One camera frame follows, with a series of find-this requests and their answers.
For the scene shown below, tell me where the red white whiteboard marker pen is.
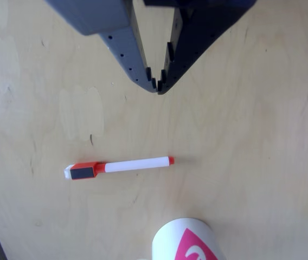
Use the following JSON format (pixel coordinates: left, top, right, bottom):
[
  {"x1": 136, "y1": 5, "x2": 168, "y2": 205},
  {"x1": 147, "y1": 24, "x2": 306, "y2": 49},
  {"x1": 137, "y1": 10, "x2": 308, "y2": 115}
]
[{"x1": 63, "y1": 155, "x2": 176, "y2": 181}]

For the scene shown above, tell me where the white mug with pink hearts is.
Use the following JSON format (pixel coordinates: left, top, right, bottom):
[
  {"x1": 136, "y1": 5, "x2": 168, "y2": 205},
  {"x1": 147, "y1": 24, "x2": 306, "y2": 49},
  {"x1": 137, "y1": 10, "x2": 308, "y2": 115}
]
[{"x1": 151, "y1": 216, "x2": 227, "y2": 260}]

